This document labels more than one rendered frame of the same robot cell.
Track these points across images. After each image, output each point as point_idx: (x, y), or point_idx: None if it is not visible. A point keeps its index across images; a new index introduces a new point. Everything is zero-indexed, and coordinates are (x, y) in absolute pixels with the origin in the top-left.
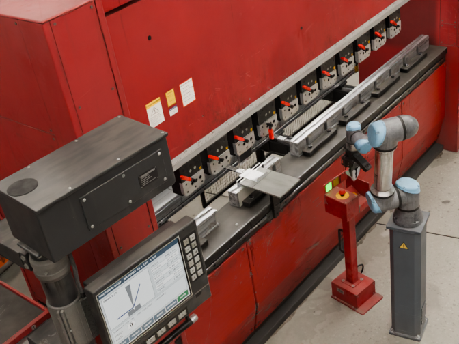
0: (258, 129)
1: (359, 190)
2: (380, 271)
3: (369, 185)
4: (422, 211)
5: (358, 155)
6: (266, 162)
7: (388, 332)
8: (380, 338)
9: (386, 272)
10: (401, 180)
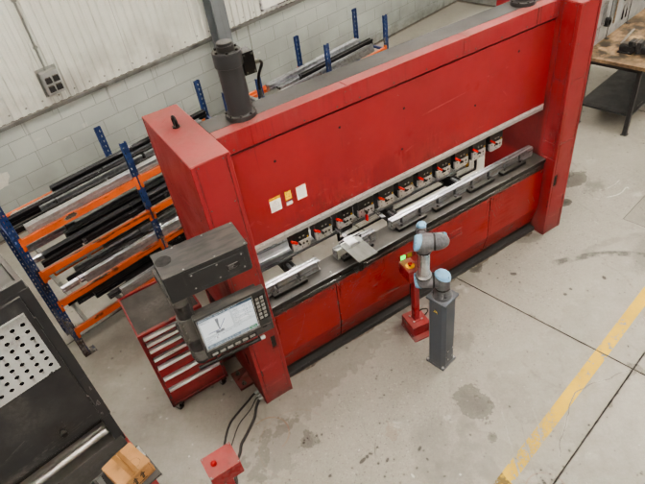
0: (358, 213)
1: None
2: None
3: (451, 253)
4: (454, 292)
5: None
6: (365, 231)
7: (425, 358)
8: (418, 361)
9: None
10: (439, 270)
